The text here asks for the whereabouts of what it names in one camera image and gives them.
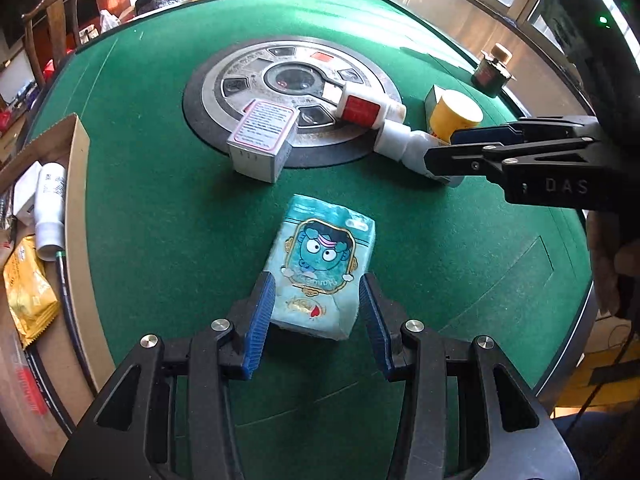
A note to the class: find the white bottle with red label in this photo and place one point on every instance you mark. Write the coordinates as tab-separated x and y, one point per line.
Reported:
360	107

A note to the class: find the cardboard box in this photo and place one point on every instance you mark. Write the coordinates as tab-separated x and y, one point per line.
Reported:
75	210

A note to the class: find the red plastic bag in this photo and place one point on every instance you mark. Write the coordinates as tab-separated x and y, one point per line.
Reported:
48	69

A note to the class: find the teal tissue pack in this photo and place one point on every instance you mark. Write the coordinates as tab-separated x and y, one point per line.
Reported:
320	260

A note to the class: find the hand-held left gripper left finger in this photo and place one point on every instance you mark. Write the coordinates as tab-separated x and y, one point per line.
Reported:
260	325

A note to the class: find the clear packet with red print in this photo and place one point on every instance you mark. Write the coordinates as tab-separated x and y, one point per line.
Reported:
30	387

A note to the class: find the dark perfume bottle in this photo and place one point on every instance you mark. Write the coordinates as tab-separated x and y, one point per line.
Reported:
487	75

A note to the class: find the yellow snack packet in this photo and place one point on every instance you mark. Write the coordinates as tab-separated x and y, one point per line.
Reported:
30	295

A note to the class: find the white lotion bottle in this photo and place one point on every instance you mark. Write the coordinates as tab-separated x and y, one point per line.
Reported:
50	200

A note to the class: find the yellow cup with white lid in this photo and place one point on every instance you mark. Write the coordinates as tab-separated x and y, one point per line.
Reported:
452	115

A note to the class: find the person's right hand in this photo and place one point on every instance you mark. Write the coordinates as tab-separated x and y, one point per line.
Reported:
602	260

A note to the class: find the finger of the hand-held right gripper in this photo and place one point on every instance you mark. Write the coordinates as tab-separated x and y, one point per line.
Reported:
485	135
450	160

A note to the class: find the pale grey bottle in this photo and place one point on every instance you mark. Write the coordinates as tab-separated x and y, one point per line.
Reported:
400	142

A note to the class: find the small green and white box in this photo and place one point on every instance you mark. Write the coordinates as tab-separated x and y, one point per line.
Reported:
432	100

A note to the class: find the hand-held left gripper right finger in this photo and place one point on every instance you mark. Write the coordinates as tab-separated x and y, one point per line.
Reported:
375	325

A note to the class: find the clear plastic bag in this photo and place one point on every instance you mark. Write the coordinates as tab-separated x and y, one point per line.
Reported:
109	21

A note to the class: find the round table control panel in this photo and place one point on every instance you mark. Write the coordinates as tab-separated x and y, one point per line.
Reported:
215	75

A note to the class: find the grey box with label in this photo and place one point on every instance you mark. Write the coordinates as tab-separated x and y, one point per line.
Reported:
260	130

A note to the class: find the wooden chair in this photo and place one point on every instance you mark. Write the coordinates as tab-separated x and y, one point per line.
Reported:
56	25

